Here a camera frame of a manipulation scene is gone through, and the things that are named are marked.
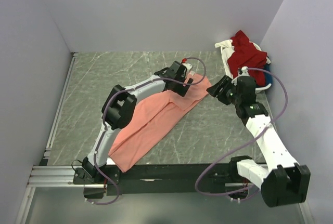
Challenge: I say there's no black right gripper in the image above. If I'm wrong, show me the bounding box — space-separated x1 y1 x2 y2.
206 75 242 106

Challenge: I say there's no salmon pink t-shirt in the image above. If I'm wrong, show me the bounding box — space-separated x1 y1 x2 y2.
109 72 212 172

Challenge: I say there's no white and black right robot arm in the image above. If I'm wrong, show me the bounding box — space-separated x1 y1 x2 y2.
207 75 311 207

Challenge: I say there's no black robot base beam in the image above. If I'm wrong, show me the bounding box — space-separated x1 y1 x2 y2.
72 163 261 199

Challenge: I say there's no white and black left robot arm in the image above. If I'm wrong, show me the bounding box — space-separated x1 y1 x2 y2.
82 61 194 183

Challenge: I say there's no white laundry basket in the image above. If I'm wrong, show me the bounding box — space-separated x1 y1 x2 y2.
215 39 273 93

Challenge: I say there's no blue t-shirt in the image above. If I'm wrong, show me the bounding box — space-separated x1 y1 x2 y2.
256 57 273 91

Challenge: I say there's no red t-shirt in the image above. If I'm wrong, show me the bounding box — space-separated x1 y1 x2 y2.
227 30 267 78

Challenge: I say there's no white t-shirt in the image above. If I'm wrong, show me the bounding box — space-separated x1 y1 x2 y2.
214 39 234 78

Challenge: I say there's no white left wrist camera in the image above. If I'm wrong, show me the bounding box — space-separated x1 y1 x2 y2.
181 58 193 77

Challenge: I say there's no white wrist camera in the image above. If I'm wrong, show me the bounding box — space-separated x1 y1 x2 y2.
181 58 193 77
238 66 250 77

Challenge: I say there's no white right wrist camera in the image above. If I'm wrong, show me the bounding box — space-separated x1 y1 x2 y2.
238 66 250 77

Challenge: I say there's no aluminium rail frame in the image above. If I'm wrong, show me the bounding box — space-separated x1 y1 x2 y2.
15 51 317 224

